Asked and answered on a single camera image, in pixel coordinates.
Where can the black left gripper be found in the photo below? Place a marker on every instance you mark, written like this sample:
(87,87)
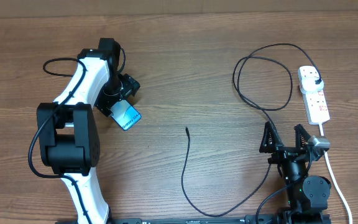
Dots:
(130,84)

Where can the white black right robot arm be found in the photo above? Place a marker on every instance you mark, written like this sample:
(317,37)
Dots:
(307,194)

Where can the white power strip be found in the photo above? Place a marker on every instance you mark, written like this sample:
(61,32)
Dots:
(315,102)

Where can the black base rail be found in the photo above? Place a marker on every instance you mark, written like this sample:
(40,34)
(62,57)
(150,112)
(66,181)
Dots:
(248,219)

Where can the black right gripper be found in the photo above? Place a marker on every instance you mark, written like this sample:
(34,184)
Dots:
(283,152)

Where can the white charger plug adapter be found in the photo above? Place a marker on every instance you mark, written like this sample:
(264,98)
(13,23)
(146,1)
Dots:
(309,85)

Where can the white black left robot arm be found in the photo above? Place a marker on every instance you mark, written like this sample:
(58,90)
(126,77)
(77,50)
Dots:
(66,145)

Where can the blue Galaxy smartphone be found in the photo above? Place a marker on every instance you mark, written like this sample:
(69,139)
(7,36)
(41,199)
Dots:
(125,115)

